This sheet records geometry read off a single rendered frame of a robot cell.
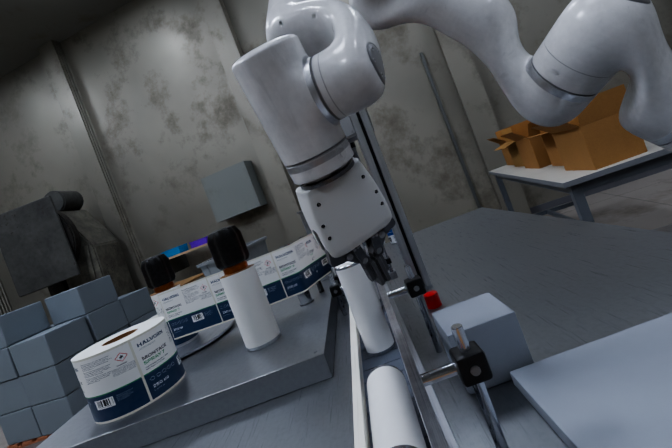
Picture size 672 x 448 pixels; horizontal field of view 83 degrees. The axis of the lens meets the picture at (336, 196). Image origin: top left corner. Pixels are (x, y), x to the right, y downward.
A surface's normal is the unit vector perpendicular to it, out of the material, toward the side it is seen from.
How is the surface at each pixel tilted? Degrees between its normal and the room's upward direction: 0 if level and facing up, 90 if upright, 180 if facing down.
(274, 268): 90
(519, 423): 0
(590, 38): 99
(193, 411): 90
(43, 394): 90
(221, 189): 90
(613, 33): 107
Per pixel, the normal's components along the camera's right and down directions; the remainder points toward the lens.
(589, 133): -0.14, 0.07
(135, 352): 0.66, -0.25
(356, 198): 0.45, 0.11
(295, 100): -0.15, 0.38
